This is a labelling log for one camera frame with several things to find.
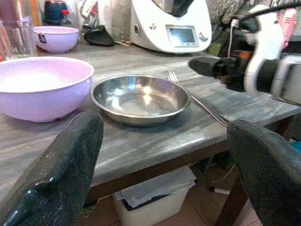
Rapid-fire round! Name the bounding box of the white and red packet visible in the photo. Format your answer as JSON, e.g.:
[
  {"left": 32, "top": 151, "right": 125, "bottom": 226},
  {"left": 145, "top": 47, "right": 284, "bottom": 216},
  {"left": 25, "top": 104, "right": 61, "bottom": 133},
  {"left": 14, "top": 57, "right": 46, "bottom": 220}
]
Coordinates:
[{"left": 79, "top": 0, "right": 99, "bottom": 24}]

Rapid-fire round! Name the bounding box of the clear glass jar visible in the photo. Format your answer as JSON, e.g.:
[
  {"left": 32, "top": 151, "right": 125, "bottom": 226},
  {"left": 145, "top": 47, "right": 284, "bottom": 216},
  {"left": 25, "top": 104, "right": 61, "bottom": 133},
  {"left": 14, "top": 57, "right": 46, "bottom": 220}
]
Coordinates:
[{"left": 0, "top": 20, "right": 38, "bottom": 61}]

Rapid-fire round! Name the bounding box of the dark blue jar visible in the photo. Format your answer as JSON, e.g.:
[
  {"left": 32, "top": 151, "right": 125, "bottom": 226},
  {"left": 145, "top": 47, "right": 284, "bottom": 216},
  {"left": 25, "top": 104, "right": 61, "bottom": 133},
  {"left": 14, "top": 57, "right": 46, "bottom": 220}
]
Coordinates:
[{"left": 43, "top": 0, "right": 71, "bottom": 25}]

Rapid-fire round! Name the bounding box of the white power cable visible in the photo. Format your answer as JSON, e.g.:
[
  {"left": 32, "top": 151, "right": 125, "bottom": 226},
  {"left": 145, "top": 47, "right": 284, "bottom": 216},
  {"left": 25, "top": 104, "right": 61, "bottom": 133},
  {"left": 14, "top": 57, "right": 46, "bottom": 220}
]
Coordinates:
[{"left": 227, "top": 18, "right": 240, "bottom": 58}]

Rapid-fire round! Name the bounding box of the pink plastic item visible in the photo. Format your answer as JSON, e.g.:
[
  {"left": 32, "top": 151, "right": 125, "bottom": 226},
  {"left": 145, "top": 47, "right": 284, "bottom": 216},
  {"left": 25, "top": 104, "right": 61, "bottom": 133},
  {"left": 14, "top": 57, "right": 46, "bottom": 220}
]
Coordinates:
[{"left": 279, "top": 8, "right": 298, "bottom": 48}]

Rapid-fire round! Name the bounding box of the black and white marker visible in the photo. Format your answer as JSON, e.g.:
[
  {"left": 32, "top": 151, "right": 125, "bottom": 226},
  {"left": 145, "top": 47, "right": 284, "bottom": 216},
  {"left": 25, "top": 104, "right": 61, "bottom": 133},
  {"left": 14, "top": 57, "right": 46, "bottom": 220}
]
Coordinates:
[{"left": 208, "top": 185, "right": 230, "bottom": 195}]

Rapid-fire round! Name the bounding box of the silver fork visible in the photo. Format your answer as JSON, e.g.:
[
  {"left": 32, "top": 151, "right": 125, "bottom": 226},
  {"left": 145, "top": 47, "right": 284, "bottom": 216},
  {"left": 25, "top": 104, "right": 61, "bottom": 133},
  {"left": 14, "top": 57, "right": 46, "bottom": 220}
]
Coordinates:
[{"left": 166, "top": 69, "right": 229, "bottom": 127}]

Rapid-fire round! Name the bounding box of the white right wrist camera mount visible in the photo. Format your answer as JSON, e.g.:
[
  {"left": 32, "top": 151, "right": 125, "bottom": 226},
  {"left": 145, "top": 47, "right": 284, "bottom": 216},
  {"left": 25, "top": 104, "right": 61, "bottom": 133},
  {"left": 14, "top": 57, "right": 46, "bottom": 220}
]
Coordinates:
[{"left": 244, "top": 4, "right": 297, "bottom": 95}]

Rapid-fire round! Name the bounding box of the stack of white papers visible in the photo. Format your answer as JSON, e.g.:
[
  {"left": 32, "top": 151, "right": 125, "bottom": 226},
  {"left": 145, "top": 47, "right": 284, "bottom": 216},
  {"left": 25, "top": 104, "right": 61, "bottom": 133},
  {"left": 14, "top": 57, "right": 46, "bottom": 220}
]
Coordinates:
[{"left": 119, "top": 165, "right": 198, "bottom": 208}]

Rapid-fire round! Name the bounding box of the white kitchen food processor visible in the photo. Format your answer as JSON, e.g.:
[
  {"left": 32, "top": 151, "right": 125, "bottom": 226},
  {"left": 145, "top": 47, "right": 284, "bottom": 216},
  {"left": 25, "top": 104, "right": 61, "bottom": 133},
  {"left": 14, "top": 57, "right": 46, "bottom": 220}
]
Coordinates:
[{"left": 130, "top": 0, "right": 213, "bottom": 54}]

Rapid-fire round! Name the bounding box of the clear plastic bottle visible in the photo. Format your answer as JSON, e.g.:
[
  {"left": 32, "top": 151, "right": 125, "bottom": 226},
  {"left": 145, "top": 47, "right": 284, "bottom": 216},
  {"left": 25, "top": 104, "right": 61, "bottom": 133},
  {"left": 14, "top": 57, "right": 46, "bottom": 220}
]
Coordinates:
[{"left": 110, "top": 0, "right": 132, "bottom": 42}]

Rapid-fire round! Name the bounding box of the black silicone oven mitt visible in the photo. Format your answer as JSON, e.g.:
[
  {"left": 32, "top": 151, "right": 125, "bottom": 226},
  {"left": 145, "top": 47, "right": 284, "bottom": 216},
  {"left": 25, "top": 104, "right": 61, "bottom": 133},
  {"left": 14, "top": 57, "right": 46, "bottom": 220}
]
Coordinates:
[{"left": 83, "top": 24, "right": 116, "bottom": 47}]

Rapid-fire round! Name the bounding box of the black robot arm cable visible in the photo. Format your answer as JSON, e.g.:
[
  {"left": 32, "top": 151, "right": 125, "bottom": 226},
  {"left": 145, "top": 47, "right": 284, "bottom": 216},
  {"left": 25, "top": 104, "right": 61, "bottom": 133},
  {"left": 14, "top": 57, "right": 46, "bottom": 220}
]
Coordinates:
[{"left": 238, "top": 1, "right": 301, "bottom": 22}]

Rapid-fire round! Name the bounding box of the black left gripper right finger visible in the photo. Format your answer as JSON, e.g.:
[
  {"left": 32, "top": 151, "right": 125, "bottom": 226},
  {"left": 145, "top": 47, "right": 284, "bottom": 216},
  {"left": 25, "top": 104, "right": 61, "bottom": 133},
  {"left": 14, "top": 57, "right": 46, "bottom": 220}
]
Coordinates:
[{"left": 226, "top": 119, "right": 301, "bottom": 226}]

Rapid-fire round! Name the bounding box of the small pink bowl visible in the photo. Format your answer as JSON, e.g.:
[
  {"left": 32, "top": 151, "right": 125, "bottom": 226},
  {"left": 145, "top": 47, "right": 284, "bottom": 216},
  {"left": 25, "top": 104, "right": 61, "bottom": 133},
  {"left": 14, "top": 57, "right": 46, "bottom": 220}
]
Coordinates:
[{"left": 32, "top": 26, "right": 80, "bottom": 54}]

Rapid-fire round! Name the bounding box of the grey patterned cloth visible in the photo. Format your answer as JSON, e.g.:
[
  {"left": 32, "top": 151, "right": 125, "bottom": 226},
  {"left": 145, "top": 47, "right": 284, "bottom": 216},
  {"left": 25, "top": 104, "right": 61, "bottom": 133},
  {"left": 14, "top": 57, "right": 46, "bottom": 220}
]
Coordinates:
[{"left": 206, "top": 0, "right": 251, "bottom": 24}]

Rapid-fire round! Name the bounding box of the dark wooden table frame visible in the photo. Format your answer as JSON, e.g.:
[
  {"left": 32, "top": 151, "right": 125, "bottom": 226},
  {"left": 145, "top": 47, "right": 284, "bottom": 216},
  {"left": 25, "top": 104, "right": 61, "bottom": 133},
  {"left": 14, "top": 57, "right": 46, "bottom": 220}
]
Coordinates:
[{"left": 83, "top": 112, "right": 301, "bottom": 226}]

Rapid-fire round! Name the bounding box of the large pink bowl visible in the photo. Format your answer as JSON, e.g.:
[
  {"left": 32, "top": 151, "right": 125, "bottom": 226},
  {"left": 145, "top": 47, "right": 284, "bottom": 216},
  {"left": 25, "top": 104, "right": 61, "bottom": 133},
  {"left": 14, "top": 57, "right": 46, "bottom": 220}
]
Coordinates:
[{"left": 0, "top": 56, "right": 95, "bottom": 123}]

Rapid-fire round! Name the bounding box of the white storage bin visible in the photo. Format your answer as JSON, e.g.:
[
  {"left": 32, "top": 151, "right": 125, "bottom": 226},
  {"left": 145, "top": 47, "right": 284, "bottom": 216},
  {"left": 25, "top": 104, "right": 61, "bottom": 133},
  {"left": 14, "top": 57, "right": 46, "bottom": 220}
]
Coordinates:
[{"left": 112, "top": 186, "right": 191, "bottom": 226}]

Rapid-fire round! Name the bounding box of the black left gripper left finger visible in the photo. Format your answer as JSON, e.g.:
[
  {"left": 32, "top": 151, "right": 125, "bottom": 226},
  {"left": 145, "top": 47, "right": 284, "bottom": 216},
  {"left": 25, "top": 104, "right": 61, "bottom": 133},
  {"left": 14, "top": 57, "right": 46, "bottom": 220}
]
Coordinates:
[{"left": 0, "top": 111, "right": 104, "bottom": 226}]

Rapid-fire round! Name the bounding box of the stainless steel plate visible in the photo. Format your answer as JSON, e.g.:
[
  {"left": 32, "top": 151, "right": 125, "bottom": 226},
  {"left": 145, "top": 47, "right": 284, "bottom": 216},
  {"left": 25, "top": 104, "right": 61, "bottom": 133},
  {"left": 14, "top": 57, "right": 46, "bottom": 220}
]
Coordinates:
[{"left": 90, "top": 74, "right": 192, "bottom": 128}]

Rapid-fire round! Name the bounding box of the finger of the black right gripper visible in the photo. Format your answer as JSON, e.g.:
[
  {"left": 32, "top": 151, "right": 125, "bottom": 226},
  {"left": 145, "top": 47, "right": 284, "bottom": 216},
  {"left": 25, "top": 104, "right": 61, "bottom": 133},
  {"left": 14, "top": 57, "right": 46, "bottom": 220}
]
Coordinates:
[{"left": 189, "top": 56, "right": 221, "bottom": 79}]

